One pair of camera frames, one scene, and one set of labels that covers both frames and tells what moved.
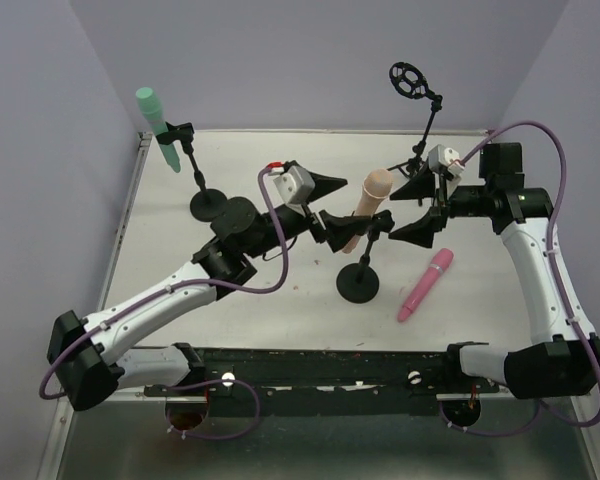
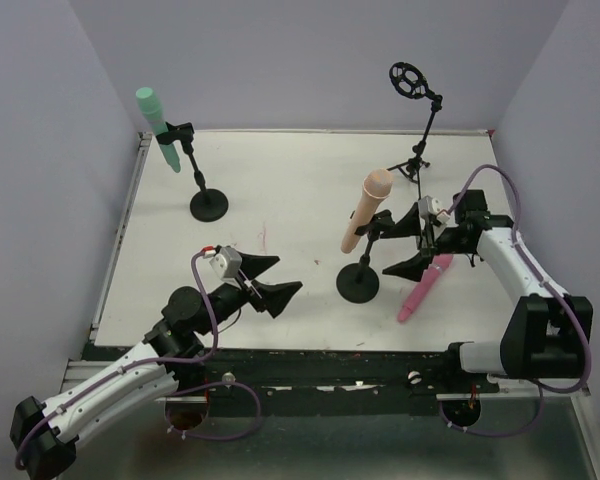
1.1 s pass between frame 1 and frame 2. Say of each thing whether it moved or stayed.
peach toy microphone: stayed
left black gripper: moved
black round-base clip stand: stayed
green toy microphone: stayed
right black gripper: moved
